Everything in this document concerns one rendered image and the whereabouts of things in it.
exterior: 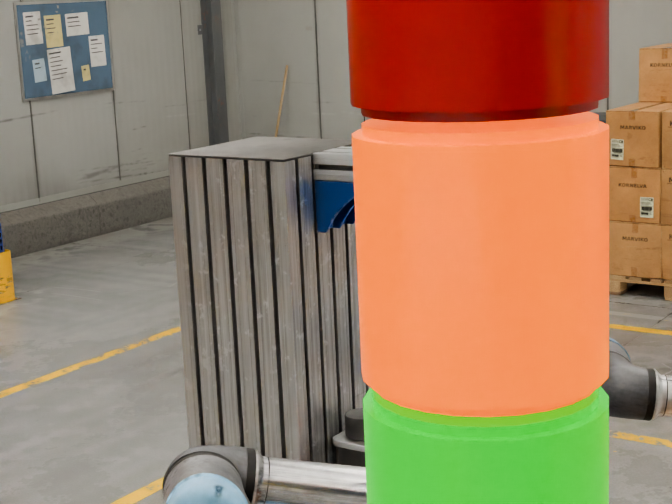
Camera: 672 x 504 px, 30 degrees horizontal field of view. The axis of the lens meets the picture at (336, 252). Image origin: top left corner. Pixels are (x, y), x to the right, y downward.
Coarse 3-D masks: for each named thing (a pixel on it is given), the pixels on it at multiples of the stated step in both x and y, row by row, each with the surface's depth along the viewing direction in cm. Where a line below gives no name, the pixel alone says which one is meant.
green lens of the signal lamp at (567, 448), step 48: (384, 432) 24; (432, 432) 24; (480, 432) 23; (528, 432) 23; (576, 432) 24; (384, 480) 25; (432, 480) 24; (480, 480) 23; (528, 480) 23; (576, 480) 24
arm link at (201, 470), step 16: (176, 464) 181; (192, 464) 178; (208, 464) 178; (224, 464) 180; (176, 480) 176; (192, 480) 173; (208, 480) 172; (224, 480) 173; (240, 480) 180; (176, 496) 171; (192, 496) 170; (208, 496) 170; (224, 496) 170; (240, 496) 172
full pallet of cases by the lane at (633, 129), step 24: (648, 48) 928; (648, 72) 932; (648, 96) 935; (624, 120) 887; (648, 120) 877; (624, 144) 890; (648, 144) 880; (624, 168) 894; (648, 168) 884; (624, 192) 898; (648, 192) 887; (624, 216) 902; (648, 216) 891; (624, 240) 904; (648, 240) 894; (624, 264) 908; (648, 264) 898; (624, 288) 920
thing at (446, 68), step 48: (384, 0) 22; (432, 0) 22; (480, 0) 22; (528, 0) 22; (576, 0) 22; (384, 48) 23; (432, 48) 22; (480, 48) 22; (528, 48) 22; (576, 48) 22; (384, 96) 23; (432, 96) 22; (480, 96) 22; (528, 96) 22; (576, 96) 22
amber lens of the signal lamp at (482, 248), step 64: (384, 128) 24; (448, 128) 23; (512, 128) 23; (576, 128) 23; (384, 192) 23; (448, 192) 22; (512, 192) 22; (576, 192) 23; (384, 256) 24; (448, 256) 23; (512, 256) 22; (576, 256) 23; (384, 320) 24; (448, 320) 23; (512, 320) 23; (576, 320) 23; (384, 384) 24; (448, 384) 23; (512, 384) 23; (576, 384) 24
